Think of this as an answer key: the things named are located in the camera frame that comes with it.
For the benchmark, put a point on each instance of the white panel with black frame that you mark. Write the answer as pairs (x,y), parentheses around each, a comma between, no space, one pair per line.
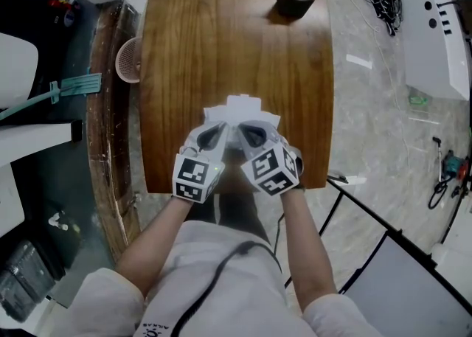
(398,291)

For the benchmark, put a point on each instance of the person's right forearm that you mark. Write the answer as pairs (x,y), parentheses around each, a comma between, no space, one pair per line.
(306,247)

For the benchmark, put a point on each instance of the person's black trousers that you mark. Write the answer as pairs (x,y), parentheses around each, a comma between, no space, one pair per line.
(236,214)

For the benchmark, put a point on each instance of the white rounded seat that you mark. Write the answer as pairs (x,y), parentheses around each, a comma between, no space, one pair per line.
(9,199)

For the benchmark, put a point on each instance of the pink mesh wastebasket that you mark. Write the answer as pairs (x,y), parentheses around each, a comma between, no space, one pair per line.
(129,62)

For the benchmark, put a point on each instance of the white cabinet with holes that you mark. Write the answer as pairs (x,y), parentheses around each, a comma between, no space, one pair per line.
(431,51)

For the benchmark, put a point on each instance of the white black curved kiosk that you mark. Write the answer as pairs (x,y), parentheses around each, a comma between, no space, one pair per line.
(14,66)

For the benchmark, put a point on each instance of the black wrapped box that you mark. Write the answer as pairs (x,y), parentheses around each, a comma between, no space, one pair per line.
(26,280)

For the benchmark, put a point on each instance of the teal flat mop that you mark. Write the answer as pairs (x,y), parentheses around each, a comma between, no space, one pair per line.
(79,85)

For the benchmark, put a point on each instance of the person's white shirt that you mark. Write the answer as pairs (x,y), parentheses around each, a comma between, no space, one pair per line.
(228,291)

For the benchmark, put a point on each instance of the person's left forearm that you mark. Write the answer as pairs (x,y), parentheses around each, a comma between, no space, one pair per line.
(151,250)

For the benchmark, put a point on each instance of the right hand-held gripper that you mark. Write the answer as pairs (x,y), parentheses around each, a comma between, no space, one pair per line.
(273,169)

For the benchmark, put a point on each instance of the green floor object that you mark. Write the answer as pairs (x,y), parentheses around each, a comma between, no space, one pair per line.
(418,100)

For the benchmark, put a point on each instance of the white tissue pack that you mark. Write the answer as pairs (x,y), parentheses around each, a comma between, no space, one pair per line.
(239,110)

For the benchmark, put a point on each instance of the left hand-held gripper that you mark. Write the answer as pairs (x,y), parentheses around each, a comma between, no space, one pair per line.
(193,177)

